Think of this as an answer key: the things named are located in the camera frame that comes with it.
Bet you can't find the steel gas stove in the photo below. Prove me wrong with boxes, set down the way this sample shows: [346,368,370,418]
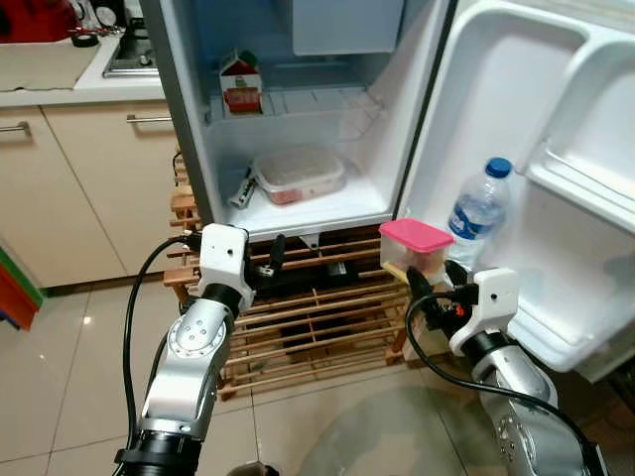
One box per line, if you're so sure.
[102,25,160,78]

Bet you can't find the clear blue cap water bottle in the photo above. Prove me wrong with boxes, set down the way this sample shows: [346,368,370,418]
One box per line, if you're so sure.
[448,157,515,267]

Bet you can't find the red white milk carton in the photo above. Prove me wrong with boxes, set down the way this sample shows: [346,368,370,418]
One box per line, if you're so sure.
[218,52,265,115]

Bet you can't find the pink lid food container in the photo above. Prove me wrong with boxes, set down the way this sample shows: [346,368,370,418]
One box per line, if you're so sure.
[379,218,455,287]

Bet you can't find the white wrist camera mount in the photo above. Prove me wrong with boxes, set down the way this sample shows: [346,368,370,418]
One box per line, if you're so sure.
[448,268,517,358]
[196,224,249,298]

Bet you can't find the clear lidded food box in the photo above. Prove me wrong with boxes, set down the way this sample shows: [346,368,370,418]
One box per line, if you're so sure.
[250,147,348,206]

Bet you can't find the red kitchen appliance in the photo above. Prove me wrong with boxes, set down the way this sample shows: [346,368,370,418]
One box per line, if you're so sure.
[0,0,80,43]

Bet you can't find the grey left robot foot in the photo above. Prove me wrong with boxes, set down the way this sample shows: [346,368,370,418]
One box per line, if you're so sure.
[228,461,279,476]

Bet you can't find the beige counter mat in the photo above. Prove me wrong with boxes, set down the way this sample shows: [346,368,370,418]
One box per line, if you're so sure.
[0,40,105,92]

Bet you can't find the small black white packet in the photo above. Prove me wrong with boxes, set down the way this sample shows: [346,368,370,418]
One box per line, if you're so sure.
[230,169,257,209]

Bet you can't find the green board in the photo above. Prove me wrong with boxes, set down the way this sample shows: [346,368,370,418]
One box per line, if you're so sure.
[0,248,46,298]

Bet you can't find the wooden slatted rack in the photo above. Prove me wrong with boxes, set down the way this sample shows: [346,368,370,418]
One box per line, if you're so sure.
[164,149,467,398]

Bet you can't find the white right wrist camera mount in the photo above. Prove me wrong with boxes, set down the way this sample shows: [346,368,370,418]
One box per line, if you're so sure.
[448,268,517,358]

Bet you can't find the dark grey mini fridge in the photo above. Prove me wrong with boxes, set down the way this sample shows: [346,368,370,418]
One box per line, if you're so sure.
[139,0,635,386]

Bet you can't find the orange board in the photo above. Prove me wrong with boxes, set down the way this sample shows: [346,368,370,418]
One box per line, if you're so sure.
[0,263,41,328]

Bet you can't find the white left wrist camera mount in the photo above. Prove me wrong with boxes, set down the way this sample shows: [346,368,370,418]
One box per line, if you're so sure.
[196,224,249,298]

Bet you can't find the beige kitchen cabinet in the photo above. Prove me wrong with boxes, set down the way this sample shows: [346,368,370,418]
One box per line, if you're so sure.
[0,40,194,291]

